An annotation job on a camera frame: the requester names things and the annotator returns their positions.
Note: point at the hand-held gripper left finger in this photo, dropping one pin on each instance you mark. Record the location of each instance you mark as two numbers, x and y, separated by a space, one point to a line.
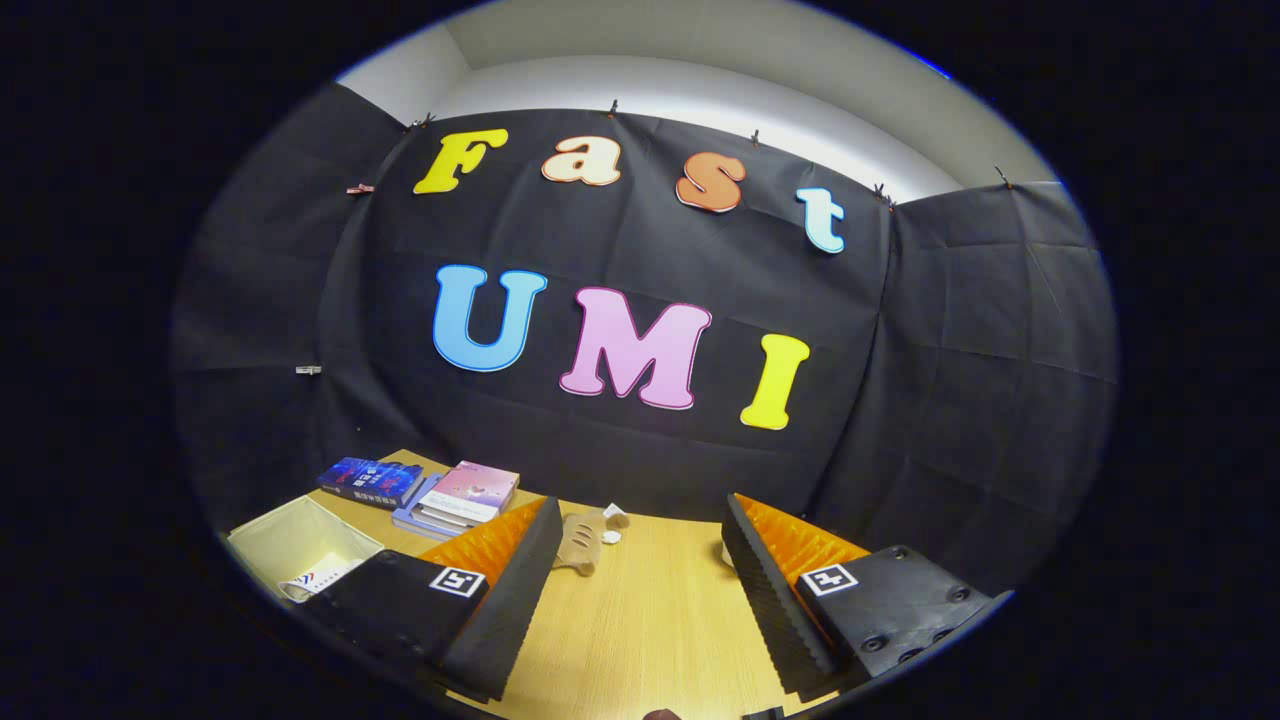
520 600

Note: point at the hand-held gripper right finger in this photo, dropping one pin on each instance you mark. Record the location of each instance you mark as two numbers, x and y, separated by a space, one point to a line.
765 600

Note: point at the white canvas shoe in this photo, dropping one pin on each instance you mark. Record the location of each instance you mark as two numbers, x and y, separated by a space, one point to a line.
318 578

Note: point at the cream fabric storage box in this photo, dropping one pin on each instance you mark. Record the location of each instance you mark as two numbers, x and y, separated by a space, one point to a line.
290 535

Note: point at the brown plush toy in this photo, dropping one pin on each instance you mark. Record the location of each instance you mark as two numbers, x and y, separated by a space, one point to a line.
580 540

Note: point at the grey book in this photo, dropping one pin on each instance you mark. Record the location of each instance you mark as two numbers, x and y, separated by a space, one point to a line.
455 517

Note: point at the pink cover book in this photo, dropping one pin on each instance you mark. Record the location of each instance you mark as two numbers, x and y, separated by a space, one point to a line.
478 488

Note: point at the lavender book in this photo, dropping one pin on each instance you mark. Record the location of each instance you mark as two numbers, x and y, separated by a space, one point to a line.
415 520

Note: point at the dark blue book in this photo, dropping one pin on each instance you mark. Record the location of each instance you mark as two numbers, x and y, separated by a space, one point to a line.
370 480

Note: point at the black backdrop cloth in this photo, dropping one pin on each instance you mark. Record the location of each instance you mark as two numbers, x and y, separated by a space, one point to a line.
620 250

